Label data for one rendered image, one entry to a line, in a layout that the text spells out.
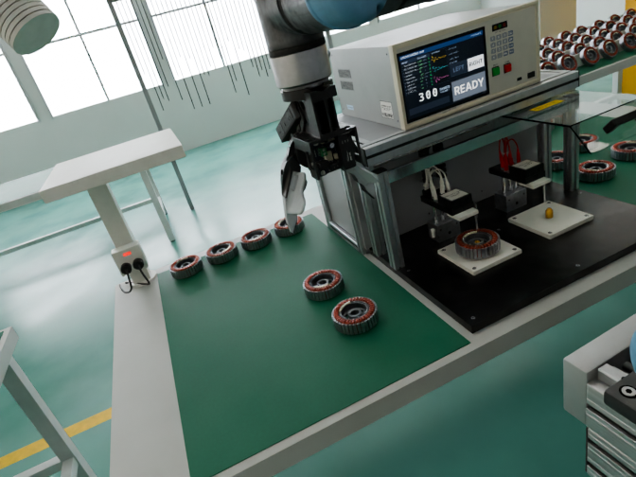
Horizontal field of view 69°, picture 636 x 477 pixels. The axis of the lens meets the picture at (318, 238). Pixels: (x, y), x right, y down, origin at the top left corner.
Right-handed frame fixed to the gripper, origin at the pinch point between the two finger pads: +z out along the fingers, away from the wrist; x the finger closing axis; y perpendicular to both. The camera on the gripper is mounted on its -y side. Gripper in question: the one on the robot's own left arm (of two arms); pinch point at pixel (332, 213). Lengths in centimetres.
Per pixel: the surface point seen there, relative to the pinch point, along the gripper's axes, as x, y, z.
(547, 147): 91, -41, 27
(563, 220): 71, -19, 37
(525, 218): 66, -27, 37
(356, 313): 9.2, -24.8, 38.9
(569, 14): 391, -284, 36
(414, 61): 44, -37, -12
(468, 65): 59, -36, -6
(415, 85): 43, -37, -6
